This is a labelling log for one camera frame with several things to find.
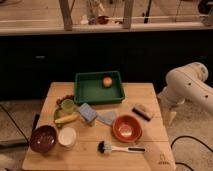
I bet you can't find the red grape bunch toy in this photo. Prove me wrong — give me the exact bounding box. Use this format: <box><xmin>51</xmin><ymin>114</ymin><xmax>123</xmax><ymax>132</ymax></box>
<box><xmin>56</xmin><ymin>95</ymin><xmax>74</xmax><ymax>106</ymax></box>

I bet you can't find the dark maroon bowl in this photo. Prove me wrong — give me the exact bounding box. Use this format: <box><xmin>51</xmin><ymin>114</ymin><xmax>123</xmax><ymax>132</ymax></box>
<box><xmin>29</xmin><ymin>125</ymin><xmax>57</xmax><ymax>153</ymax></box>

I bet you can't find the green cup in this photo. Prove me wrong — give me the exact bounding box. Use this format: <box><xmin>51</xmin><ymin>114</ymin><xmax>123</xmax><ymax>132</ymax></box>
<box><xmin>61</xmin><ymin>99</ymin><xmax>74</xmax><ymax>114</ymax></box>

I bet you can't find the green vegetable toy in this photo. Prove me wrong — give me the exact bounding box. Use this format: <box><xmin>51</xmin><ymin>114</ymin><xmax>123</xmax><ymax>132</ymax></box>
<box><xmin>53</xmin><ymin>108</ymin><xmax>63</xmax><ymax>129</ymax></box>

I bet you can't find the grey blue cloth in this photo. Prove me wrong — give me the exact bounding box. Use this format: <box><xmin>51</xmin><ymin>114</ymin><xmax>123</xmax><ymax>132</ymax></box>
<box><xmin>97</xmin><ymin>111</ymin><xmax>116</xmax><ymax>126</ymax></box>

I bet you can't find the black white dish brush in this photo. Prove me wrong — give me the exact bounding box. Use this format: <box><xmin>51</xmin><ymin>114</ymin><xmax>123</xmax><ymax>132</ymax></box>
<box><xmin>97</xmin><ymin>141</ymin><xmax>145</xmax><ymax>154</ymax></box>

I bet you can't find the black cable on floor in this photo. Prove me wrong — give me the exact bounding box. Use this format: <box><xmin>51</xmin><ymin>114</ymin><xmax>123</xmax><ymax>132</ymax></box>
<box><xmin>170</xmin><ymin>134</ymin><xmax>213</xmax><ymax>171</ymax></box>

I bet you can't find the blue sponge block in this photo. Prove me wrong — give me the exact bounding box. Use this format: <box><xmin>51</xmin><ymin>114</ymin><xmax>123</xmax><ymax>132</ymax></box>
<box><xmin>78</xmin><ymin>103</ymin><xmax>97</xmax><ymax>126</ymax></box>

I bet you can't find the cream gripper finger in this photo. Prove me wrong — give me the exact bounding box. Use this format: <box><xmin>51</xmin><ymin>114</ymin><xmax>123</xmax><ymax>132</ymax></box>
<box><xmin>166</xmin><ymin>107</ymin><xmax>177</xmax><ymax>126</ymax></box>

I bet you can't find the red orange bowl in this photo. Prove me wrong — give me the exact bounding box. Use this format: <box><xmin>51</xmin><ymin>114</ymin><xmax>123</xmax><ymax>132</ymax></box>
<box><xmin>112</xmin><ymin>115</ymin><xmax>142</xmax><ymax>143</ymax></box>

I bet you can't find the wooden black felt eraser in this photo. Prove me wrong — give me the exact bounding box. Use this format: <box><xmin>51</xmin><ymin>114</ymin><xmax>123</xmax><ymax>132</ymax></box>
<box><xmin>132</xmin><ymin>105</ymin><xmax>153</xmax><ymax>121</ymax></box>

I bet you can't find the white cup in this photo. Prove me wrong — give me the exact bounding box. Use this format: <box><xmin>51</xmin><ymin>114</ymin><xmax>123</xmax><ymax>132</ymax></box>
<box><xmin>58</xmin><ymin>127</ymin><xmax>77</xmax><ymax>148</ymax></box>

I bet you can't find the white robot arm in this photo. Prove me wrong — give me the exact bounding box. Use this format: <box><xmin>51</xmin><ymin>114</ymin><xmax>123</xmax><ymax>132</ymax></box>
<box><xmin>157</xmin><ymin>62</ymin><xmax>213</xmax><ymax>126</ymax></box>

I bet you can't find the green plastic tray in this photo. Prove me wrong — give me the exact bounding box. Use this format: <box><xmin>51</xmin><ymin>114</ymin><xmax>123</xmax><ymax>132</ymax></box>
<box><xmin>74</xmin><ymin>71</ymin><xmax>125</xmax><ymax>105</ymax></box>

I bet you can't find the orange yellow fruit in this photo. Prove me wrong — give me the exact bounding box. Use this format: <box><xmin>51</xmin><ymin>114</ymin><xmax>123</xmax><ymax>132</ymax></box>
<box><xmin>102</xmin><ymin>76</ymin><xmax>112</xmax><ymax>88</ymax></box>

